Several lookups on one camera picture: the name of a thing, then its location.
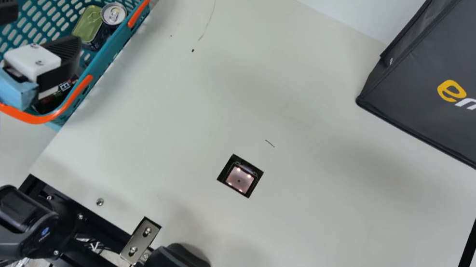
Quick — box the dark grey bag with straps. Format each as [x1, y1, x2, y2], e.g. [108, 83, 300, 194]
[347, 0, 476, 174]

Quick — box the rectangular gold tin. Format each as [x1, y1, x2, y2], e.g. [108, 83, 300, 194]
[70, 2, 107, 45]

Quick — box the small square scanner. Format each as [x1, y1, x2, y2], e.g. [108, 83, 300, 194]
[214, 152, 266, 201]

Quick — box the silver-topped can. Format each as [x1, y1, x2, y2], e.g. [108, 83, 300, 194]
[82, 0, 129, 56]

